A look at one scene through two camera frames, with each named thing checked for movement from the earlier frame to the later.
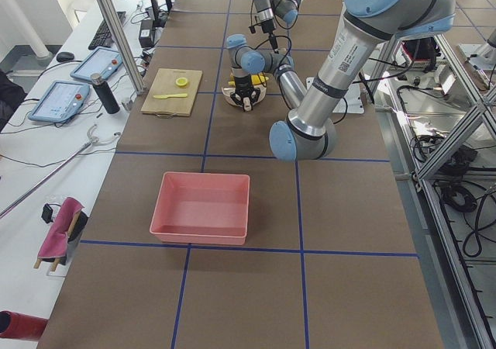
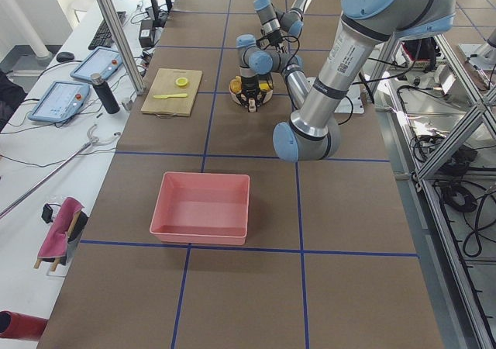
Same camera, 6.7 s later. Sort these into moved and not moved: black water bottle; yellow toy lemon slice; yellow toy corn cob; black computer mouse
Moved: yellow toy corn cob
Not moved: black water bottle; yellow toy lemon slice; black computer mouse
